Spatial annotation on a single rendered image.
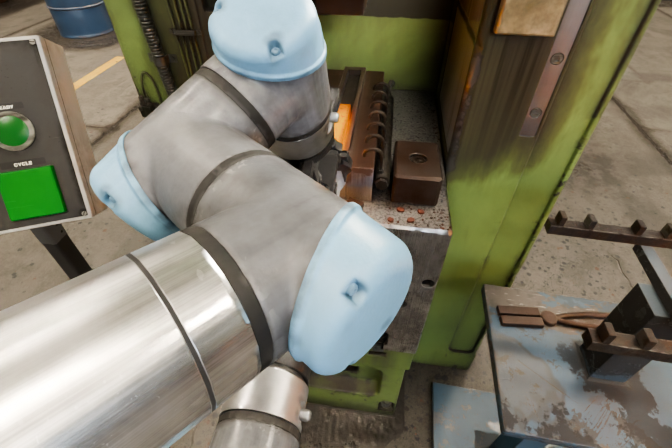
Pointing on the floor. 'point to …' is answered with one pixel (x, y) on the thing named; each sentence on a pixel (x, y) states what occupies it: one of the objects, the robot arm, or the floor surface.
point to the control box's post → (62, 249)
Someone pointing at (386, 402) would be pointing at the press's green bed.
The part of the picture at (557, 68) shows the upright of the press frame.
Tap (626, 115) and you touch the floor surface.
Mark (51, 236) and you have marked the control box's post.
